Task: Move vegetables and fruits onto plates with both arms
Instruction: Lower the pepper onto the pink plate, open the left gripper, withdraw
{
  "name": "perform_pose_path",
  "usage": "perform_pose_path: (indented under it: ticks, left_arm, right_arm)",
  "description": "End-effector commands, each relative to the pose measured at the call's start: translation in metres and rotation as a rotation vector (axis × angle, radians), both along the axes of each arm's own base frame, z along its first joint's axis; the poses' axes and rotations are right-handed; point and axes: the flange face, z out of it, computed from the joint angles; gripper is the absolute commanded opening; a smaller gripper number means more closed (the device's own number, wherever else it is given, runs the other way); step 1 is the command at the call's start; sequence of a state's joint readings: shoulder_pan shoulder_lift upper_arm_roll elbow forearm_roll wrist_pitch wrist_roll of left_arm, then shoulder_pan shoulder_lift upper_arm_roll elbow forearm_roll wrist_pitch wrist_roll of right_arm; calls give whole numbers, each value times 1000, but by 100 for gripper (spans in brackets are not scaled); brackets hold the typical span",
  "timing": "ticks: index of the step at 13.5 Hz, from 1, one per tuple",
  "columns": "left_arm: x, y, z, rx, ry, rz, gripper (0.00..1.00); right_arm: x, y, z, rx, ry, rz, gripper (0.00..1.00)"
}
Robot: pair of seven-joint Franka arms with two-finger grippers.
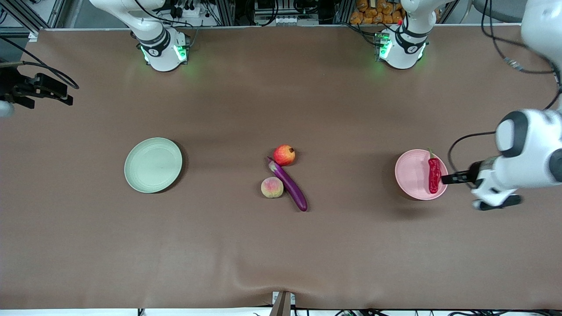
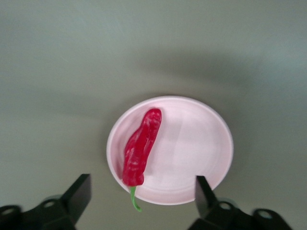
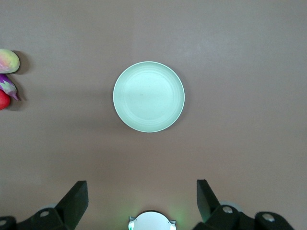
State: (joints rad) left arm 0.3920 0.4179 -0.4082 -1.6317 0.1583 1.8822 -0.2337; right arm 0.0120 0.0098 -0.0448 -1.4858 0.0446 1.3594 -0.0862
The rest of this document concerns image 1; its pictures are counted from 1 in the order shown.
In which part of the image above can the pink round plate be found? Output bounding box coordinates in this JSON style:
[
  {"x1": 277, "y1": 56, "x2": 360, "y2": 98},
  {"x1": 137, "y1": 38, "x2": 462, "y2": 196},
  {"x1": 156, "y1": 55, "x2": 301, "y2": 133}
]
[{"x1": 394, "y1": 149, "x2": 449, "y2": 201}]

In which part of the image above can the brown table mat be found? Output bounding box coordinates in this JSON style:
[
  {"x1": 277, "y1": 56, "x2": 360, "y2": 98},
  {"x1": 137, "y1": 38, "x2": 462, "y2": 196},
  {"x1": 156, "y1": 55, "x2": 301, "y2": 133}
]
[{"x1": 0, "y1": 24, "x2": 562, "y2": 310}]

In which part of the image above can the pale green round plate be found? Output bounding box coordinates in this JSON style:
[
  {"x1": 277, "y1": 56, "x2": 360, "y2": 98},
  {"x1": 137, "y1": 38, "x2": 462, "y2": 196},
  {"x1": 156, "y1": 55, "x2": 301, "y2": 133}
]
[{"x1": 124, "y1": 137, "x2": 183, "y2": 194}]

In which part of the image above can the red chili pepper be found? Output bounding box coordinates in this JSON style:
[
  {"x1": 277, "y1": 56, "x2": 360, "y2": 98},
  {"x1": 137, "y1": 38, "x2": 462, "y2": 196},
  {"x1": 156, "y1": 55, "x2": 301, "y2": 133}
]
[{"x1": 428, "y1": 148, "x2": 442, "y2": 194}]

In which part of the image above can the white power strip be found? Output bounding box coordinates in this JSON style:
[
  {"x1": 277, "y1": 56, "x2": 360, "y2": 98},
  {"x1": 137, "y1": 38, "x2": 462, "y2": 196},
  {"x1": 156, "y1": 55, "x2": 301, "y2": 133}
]
[{"x1": 160, "y1": 4, "x2": 220, "y2": 27}]

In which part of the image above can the red pomegranate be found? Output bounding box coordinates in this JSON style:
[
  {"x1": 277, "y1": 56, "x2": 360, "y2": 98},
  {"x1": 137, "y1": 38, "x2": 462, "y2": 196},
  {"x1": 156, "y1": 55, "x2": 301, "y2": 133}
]
[{"x1": 273, "y1": 145, "x2": 296, "y2": 166}]

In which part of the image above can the purple eggplant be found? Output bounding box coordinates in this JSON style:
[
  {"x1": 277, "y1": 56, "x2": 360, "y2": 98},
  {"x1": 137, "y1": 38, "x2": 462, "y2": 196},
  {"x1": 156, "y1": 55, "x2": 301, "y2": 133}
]
[{"x1": 267, "y1": 157, "x2": 308, "y2": 212}]

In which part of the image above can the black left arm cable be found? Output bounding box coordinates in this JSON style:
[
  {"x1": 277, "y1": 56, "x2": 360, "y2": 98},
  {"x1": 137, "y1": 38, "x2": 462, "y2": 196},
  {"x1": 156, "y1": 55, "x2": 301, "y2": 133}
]
[{"x1": 447, "y1": 0, "x2": 562, "y2": 177}]

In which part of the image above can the aluminium frame rail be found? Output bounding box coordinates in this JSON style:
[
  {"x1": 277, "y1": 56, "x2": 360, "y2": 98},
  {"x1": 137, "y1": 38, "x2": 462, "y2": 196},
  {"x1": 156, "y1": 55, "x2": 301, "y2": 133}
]
[{"x1": 0, "y1": 0, "x2": 66, "y2": 39}]

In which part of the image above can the bag of orange snacks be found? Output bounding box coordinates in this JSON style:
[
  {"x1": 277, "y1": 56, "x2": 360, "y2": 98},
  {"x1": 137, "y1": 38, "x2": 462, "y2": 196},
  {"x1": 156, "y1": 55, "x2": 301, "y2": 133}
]
[{"x1": 350, "y1": 0, "x2": 404, "y2": 25}]

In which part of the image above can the yellow pink peach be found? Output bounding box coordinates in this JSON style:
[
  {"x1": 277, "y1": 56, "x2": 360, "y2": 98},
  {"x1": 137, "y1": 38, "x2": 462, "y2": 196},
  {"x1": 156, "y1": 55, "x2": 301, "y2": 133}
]
[{"x1": 261, "y1": 177, "x2": 285, "y2": 199}]

